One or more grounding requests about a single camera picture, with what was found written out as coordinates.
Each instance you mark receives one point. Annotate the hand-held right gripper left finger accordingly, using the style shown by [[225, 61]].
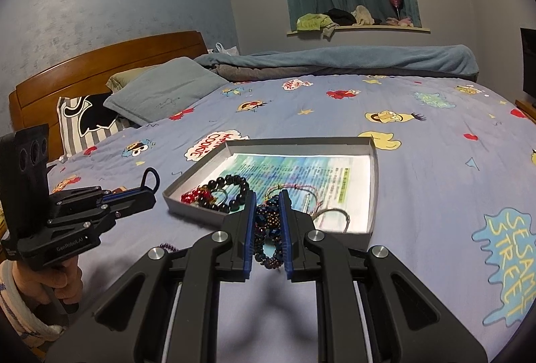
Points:
[[251, 237]]

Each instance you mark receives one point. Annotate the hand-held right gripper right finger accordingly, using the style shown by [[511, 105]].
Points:
[[284, 237]]

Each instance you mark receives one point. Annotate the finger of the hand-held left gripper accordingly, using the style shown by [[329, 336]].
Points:
[[79, 194], [134, 202]]

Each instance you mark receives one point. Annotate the grey cardboard box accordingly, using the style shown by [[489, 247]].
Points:
[[188, 213]]

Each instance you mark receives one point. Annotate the silver metal bangle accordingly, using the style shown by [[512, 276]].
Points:
[[335, 210]]

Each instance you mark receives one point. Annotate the person's left forearm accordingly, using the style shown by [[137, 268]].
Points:
[[21, 317]]

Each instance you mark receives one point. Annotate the person's left hand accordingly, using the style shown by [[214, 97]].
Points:
[[63, 283]]

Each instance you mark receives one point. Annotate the striped black and white pillow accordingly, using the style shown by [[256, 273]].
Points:
[[73, 137]]

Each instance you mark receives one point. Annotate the printed paper sheet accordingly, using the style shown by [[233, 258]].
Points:
[[314, 174]]

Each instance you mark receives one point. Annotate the grey-blue pillow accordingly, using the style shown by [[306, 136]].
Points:
[[167, 86]]

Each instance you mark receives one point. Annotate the olive pillow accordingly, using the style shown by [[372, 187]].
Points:
[[125, 77]]

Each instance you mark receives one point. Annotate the wooden headboard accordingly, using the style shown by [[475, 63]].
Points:
[[104, 57]]

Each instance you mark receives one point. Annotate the dark grey blanket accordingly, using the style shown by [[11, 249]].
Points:
[[259, 72]]

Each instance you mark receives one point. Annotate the white plastic bag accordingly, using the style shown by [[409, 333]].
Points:
[[224, 50]]

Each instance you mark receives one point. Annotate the blue blanket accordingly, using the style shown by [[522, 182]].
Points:
[[356, 57]]

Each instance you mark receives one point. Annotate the green cloth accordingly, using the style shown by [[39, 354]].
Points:
[[310, 22]]

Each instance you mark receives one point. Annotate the window sill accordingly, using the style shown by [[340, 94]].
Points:
[[377, 29]]

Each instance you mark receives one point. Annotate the black clothes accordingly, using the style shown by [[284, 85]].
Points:
[[341, 15]]

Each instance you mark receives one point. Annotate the cream clothes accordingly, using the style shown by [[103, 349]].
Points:
[[362, 14]]

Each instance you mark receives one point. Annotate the pink soft toy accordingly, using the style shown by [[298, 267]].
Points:
[[398, 23]]

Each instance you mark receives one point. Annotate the wooden television stand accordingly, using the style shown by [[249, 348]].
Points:
[[526, 108]]

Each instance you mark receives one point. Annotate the black television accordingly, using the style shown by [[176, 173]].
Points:
[[528, 61]]

